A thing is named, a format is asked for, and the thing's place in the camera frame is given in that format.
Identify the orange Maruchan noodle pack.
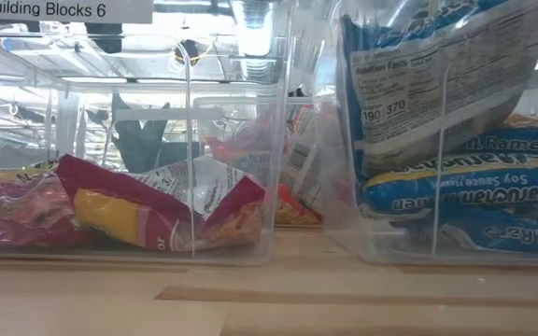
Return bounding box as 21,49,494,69
205,134,282,188
273,184,324,229
277,105,329,214

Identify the white printed label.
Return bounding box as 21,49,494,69
0,0,154,24

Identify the blue Maruchan noodle pack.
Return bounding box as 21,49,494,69
455,114,538,158
341,0,538,181
360,153,538,220
389,209,538,257

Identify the red Maruchan noodle pack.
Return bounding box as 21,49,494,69
56,153,195,253
0,161,92,248
131,156,268,248

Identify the clear plastic container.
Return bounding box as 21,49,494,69
0,27,296,268
192,95,345,230
324,0,538,267

